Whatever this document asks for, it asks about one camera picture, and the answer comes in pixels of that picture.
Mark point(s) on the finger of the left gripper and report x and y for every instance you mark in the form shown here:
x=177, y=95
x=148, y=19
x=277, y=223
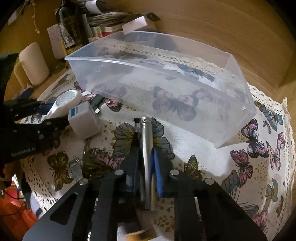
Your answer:
x=33, y=133
x=16, y=109

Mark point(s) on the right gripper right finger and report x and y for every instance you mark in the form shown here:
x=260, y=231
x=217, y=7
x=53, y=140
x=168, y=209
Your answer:
x=165, y=182

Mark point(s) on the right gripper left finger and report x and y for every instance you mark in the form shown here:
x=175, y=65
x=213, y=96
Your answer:
x=130, y=165

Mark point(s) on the white handheld massager device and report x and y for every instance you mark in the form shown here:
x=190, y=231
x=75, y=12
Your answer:
x=64, y=103

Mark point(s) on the white cube charger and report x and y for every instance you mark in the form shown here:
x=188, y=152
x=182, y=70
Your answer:
x=83, y=121

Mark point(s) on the silver metal pen tube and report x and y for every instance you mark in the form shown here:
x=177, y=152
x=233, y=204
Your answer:
x=147, y=164

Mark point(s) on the black usb adapter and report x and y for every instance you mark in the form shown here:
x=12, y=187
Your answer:
x=96, y=102

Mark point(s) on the person left hand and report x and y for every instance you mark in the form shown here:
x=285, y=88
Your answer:
x=8, y=170

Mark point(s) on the beige ceramic mug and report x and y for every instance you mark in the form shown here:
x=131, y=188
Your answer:
x=31, y=68

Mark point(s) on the butterfly print lace tablecloth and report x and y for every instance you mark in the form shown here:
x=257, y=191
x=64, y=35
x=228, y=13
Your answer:
x=255, y=166

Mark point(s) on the dark wine bottle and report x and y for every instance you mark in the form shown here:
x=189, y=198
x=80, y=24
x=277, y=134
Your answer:
x=70, y=23

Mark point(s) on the clear plastic storage box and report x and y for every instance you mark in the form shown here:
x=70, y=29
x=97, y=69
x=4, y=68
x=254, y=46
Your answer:
x=181, y=81

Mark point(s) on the stack of books papers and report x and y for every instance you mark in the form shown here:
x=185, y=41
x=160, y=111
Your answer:
x=100, y=19

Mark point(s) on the white pink paper box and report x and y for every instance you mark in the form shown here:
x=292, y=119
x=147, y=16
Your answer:
x=141, y=23

